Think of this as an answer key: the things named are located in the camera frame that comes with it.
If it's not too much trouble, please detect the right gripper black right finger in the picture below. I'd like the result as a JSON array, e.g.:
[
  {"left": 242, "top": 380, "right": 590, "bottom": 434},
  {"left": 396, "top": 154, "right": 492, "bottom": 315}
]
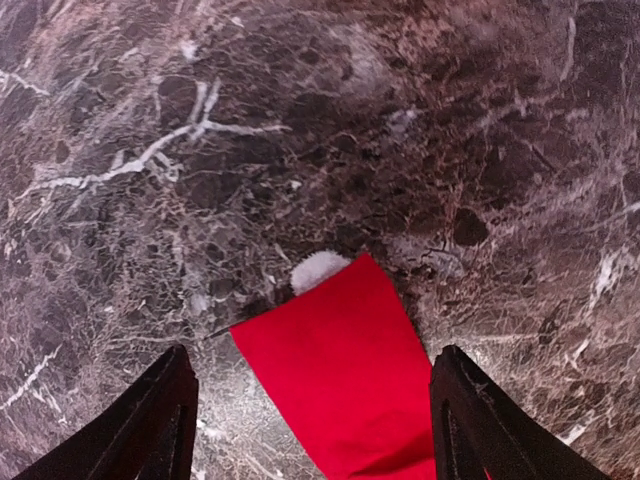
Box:
[{"left": 430, "top": 345, "right": 609, "bottom": 480}]

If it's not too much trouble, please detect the red santa sock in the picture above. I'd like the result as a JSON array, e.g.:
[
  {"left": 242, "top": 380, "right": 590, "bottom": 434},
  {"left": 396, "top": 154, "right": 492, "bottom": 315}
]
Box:
[{"left": 231, "top": 251, "right": 436, "bottom": 479}]

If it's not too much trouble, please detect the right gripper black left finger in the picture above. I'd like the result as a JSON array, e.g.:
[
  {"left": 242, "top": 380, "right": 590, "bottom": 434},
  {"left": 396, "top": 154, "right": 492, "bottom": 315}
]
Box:
[{"left": 16, "top": 344, "right": 199, "bottom": 479}]

